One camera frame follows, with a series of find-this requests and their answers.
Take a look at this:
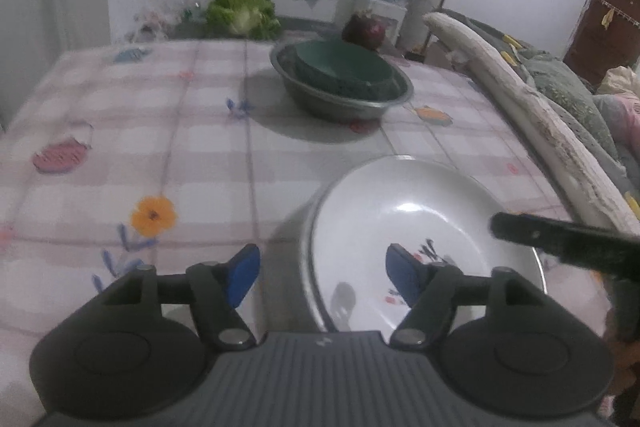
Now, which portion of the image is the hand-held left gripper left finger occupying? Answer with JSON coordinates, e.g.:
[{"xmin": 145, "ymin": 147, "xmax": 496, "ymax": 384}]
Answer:
[{"xmin": 102, "ymin": 243, "xmax": 262, "ymax": 350}]

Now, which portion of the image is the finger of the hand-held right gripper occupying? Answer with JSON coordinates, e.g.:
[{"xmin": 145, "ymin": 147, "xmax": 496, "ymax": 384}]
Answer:
[{"xmin": 490, "ymin": 212, "xmax": 640, "ymax": 279}]

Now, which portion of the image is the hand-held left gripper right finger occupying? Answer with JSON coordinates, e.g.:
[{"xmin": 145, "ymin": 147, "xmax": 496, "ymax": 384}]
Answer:
[{"xmin": 385, "ymin": 244, "xmax": 546, "ymax": 348}]

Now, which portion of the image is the large steel plate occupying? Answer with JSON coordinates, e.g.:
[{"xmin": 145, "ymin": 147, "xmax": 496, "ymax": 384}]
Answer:
[{"xmin": 299, "ymin": 187, "xmax": 328, "ymax": 330}]

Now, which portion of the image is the white ceramic plate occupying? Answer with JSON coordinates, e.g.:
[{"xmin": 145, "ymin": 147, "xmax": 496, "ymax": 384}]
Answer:
[{"xmin": 307, "ymin": 157, "xmax": 548, "ymax": 334}]

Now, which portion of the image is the wide steel bowl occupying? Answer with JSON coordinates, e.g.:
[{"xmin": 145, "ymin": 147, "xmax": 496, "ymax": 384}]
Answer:
[{"xmin": 270, "ymin": 41, "xmax": 415, "ymax": 124}]

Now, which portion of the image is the green ceramic bowl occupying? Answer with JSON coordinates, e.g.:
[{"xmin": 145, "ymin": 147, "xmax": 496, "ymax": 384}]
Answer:
[{"xmin": 294, "ymin": 39, "xmax": 405, "ymax": 100}]

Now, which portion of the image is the rolled pink quilt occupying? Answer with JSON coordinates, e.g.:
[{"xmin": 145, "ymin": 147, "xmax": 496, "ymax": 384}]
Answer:
[{"xmin": 422, "ymin": 12, "xmax": 640, "ymax": 238}]

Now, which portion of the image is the green leaf-print pillow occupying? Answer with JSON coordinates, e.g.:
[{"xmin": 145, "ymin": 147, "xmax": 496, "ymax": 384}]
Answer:
[{"xmin": 520, "ymin": 52, "xmax": 626, "ymax": 178}]

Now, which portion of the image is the pink cloth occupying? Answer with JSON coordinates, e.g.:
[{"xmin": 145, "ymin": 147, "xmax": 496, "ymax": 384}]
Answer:
[{"xmin": 595, "ymin": 67, "xmax": 640, "ymax": 158}]

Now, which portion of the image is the checked floral tablecloth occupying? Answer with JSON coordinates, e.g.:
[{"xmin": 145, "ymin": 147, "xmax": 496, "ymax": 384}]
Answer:
[{"xmin": 0, "ymin": 38, "xmax": 616, "ymax": 408}]

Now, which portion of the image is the grey bedding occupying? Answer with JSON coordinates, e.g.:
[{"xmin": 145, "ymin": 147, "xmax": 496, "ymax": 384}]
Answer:
[{"xmin": 440, "ymin": 9, "xmax": 531, "ymax": 58}]

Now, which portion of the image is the brown wooden door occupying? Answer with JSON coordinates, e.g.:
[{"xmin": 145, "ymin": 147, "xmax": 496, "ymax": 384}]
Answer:
[{"xmin": 562, "ymin": 0, "xmax": 640, "ymax": 88}]

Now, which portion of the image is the red onion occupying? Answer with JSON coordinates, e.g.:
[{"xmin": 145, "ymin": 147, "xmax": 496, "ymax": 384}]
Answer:
[{"xmin": 341, "ymin": 11, "xmax": 388, "ymax": 52}]

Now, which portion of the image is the dark tray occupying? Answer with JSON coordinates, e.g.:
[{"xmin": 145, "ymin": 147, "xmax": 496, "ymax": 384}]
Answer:
[{"xmin": 170, "ymin": 14, "xmax": 346, "ymax": 40}]

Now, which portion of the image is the green lettuce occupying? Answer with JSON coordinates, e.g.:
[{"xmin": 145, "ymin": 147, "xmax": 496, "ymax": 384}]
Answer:
[{"xmin": 205, "ymin": 0, "xmax": 282, "ymax": 40}]

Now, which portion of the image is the white cabinet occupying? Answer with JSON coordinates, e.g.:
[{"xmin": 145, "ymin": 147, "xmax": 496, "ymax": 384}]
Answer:
[{"xmin": 367, "ymin": 0, "xmax": 408, "ymax": 48}]

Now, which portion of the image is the crumpled printed paper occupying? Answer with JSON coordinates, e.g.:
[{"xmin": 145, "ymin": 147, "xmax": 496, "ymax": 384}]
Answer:
[{"xmin": 131, "ymin": 4, "xmax": 201, "ymax": 42}]

